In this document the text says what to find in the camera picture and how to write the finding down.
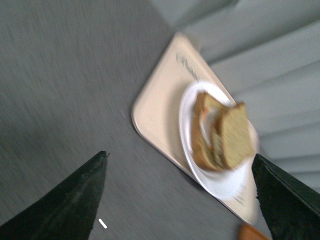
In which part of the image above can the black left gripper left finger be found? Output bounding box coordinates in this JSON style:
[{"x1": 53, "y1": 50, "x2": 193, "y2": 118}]
[{"x1": 0, "y1": 151, "x2": 107, "y2": 240}]

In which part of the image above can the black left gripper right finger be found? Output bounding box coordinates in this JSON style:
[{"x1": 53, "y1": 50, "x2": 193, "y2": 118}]
[{"x1": 251, "y1": 154, "x2": 320, "y2": 240}]

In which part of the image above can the white round plate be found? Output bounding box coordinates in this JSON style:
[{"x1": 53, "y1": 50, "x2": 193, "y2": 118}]
[{"x1": 178, "y1": 81, "x2": 258, "y2": 201}]

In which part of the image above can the bread slice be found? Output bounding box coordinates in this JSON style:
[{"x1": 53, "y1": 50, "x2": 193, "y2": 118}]
[
  {"x1": 214, "y1": 102, "x2": 255, "y2": 170},
  {"x1": 191, "y1": 92, "x2": 226, "y2": 171}
]

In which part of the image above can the orange wooden object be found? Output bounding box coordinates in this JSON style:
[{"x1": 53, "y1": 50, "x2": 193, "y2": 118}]
[{"x1": 237, "y1": 223, "x2": 270, "y2": 240}]

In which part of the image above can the fried egg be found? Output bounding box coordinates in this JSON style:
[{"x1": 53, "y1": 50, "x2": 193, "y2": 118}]
[{"x1": 199, "y1": 107, "x2": 219, "y2": 146}]

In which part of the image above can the beige rabbit tray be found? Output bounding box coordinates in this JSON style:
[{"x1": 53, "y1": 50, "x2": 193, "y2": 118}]
[{"x1": 131, "y1": 33, "x2": 259, "y2": 224}]

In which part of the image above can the white curtain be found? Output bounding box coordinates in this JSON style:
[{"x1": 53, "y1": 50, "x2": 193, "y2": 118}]
[{"x1": 153, "y1": 0, "x2": 320, "y2": 191}]

